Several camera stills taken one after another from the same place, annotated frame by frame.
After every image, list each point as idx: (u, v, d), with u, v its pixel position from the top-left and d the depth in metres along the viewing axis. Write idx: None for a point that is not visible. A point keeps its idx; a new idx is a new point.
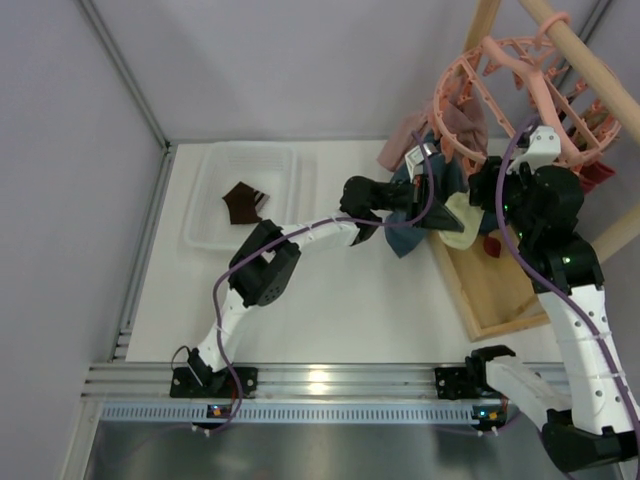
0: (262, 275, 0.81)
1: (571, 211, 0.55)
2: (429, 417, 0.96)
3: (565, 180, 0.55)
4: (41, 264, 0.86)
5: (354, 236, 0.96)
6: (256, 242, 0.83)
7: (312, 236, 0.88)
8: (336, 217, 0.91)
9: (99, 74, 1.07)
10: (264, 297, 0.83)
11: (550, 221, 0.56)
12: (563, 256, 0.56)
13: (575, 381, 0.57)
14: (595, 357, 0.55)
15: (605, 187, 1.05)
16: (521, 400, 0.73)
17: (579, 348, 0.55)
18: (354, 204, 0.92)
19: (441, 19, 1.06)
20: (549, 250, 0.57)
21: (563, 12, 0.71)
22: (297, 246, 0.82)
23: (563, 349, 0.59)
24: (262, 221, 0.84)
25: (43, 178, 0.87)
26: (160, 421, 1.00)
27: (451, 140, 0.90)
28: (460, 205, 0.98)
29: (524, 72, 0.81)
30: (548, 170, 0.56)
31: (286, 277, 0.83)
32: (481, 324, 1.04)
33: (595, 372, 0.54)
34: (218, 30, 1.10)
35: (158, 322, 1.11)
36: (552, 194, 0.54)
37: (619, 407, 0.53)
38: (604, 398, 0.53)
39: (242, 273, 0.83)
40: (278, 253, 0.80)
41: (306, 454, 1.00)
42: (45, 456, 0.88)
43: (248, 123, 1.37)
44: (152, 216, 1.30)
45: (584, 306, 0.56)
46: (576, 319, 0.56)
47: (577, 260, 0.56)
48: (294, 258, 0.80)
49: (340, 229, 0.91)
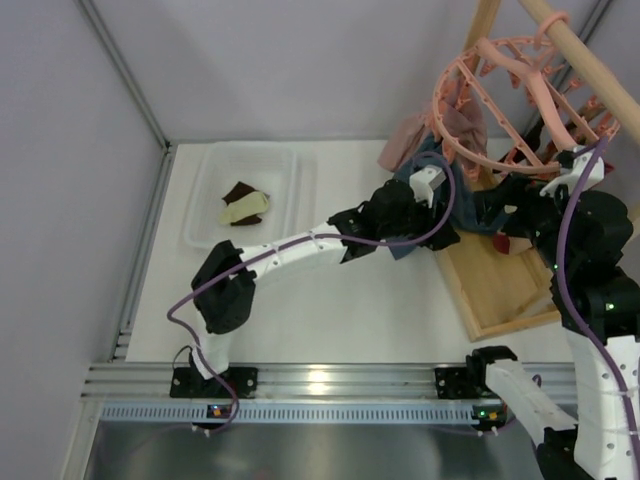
0: (220, 304, 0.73)
1: (616, 245, 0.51)
2: (429, 417, 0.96)
3: (610, 212, 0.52)
4: (41, 264, 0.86)
5: (343, 254, 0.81)
6: (212, 267, 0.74)
7: (278, 260, 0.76)
8: (315, 234, 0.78)
9: (99, 74, 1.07)
10: (222, 326, 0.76)
11: (591, 255, 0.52)
12: (607, 299, 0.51)
13: (586, 425, 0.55)
14: (615, 411, 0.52)
15: (610, 186, 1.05)
16: (519, 409, 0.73)
17: (601, 400, 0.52)
18: (390, 203, 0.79)
19: (441, 20, 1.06)
20: (590, 288, 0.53)
21: (563, 12, 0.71)
22: (253, 274, 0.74)
23: (582, 391, 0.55)
24: (219, 243, 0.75)
25: (43, 177, 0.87)
26: (159, 421, 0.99)
27: (453, 142, 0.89)
28: (229, 214, 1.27)
29: (523, 72, 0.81)
30: (592, 200, 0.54)
31: (247, 304, 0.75)
32: (481, 324, 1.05)
33: (612, 426, 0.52)
34: (218, 29, 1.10)
35: (158, 322, 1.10)
36: (596, 224, 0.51)
37: (627, 461, 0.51)
38: (614, 453, 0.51)
39: (203, 296, 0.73)
40: (232, 283, 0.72)
41: (305, 455, 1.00)
42: (44, 457, 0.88)
43: (248, 123, 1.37)
44: (152, 216, 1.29)
45: (617, 358, 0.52)
46: (605, 369, 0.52)
47: (621, 305, 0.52)
48: (248, 290, 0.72)
49: (319, 250, 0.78)
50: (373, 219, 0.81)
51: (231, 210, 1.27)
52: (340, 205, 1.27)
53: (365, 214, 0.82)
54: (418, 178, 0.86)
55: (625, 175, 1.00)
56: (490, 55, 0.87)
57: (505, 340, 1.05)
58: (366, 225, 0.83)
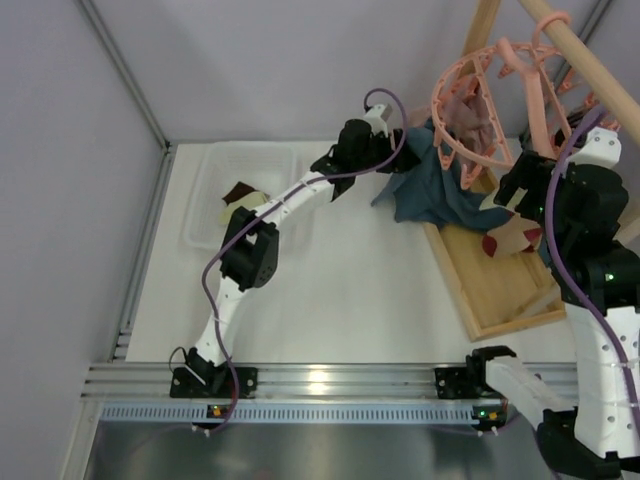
0: (254, 259, 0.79)
1: (611, 214, 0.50)
2: (428, 417, 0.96)
3: (605, 181, 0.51)
4: (41, 263, 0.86)
5: (332, 192, 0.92)
6: (235, 229, 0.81)
7: (287, 209, 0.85)
8: (307, 181, 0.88)
9: (99, 75, 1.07)
10: (259, 278, 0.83)
11: (588, 226, 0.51)
12: (607, 270, 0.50)
13: (586, 398, 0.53)
14: (615, 383, 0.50)
15: None
16: (518, 399, 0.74)
17: (601, 372, 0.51)
18: (355, 138, 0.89)
19: (441, 20, 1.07)
20: (589, 259, 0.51)
21: (563, 13, 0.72)
22: (274, 226, 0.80)
23: (581, 364, 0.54)
24: (234, 210, 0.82)
25: (43, 177, 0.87)
26: (160, 421, 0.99)
27: (440, 129, 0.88)
28: (228, 213, 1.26)
29: (522, 71, 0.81)
30: (586, 169, 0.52)
31: (276, 253, 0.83)
32: (481, 324, 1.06)
33: (612, 398, 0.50)
34: (219, 30, 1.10)
35: (158, 322, 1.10)
36: (591, 193, 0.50)
37: (628, 434, 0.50)
38: (615, 426, 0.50)
39: (233, 259, 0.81)
40: (258, 236, 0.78)
41: (305, 455, 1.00)
42: (45, 456, 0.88)
43: (248, 123, 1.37)
44: (152, 216, 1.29)
45: (617, 329, 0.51)
46: (605, 342, 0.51)
47: (621, 276, 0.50)
48: (274, 238, 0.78)
49: (313, 192, 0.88)
50: (345, 156, 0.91)
51: (232, 208, 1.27)
52: (340, 204, 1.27)
53: (338, 154, 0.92)
54: (373, 115, 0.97)
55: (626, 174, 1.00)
56: (503, 52, 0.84)
57: (506, 340, 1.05)
58: (342, 164, 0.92)
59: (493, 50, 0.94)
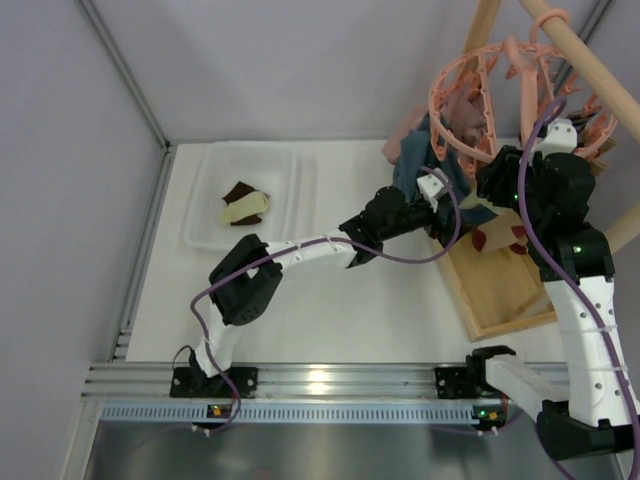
0: (243, 294, 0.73)
1: (580, 197, 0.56)
2: (427, 417, 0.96)
3: (576, 167, 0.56)
4: (42, 262, 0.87)
5: (351, 258, 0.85)
6: (238, 257, 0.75)
7: (300, 256, 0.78)
8: (331, 237, 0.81)
9: (99, 76, 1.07)
10: (240, 317, 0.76)
11: (560, 208, 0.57)
12: (574, 245, 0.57)
13: (574, 371, 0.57)
14: (597, 348, 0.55)
15: (613, 185, 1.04)
16: (519, 396, 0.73)
17: (582, 339, 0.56)
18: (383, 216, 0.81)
19: (441, 19, 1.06)
20: (559, 238, 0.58)
21: (561, 10, 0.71)
22: (279, 266, 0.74)
23: (566, 338, 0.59)
24: (245, 235, 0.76)
25: (44, 178, 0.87)
26: (160, 421, 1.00)
27: (436, 122, 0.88)
28: (228, 214, 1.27)
29: (520, 67, 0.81)
30: (559, 157, 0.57)
31: (269, 296, 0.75)
32: (481, 324, 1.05)
33: (596, 364, 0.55)
34: (218, 30, 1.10)
35: (158, 322, 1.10)
36: (562, 178, 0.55)
37: (617, 400, 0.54)
38: (604, 390, 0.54)
39: (221, 290, 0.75)
40: (257, 274, 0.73)
41: (306, 454, 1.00)
42: (44, 456, 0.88)
43: (248, 124, 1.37)
44: (152, 216, 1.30)
45: (591, 297, 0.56)
46: (582, 309, 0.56)
47: (588, 250, 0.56)
48: (272, 280, 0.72)
49: (334, 251, 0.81)
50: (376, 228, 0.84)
51: (232, 208, 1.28)
52: (340, 204, 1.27)
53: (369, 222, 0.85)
54: (424, 190, 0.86)
55: (625, 174, 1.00)
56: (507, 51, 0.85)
57: (505, 340, 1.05)
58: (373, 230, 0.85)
59: (497, 48, 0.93)
